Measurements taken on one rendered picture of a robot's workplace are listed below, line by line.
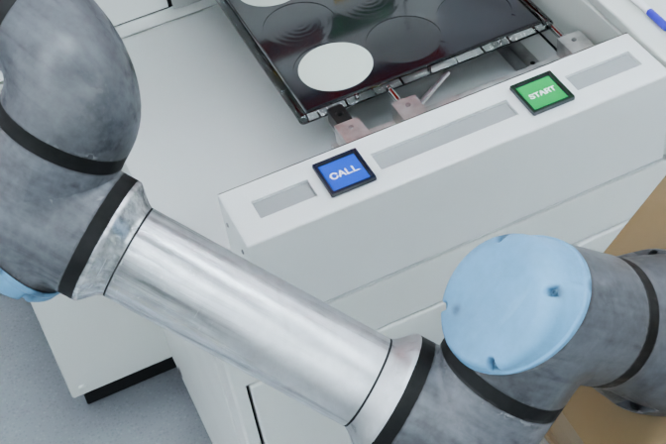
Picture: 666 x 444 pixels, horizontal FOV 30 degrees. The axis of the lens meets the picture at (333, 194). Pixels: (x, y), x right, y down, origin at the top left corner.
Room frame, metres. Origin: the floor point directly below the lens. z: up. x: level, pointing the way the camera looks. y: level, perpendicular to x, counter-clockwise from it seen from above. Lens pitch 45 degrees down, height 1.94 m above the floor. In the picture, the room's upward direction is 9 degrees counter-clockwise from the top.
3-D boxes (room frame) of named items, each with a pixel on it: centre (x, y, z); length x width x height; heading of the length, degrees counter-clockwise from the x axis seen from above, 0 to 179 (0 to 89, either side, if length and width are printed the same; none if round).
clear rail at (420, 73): (1.25, -0.15, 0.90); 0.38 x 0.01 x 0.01; 108
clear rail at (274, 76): (1.37, 0.08, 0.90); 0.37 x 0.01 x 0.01; 18
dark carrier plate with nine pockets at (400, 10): (1.43, -0.09, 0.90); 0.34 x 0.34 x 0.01; 18
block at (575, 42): (1.23, -0.35, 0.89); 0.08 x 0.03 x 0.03; 18
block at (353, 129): (1.13, -0.04, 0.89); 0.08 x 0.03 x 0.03; 18
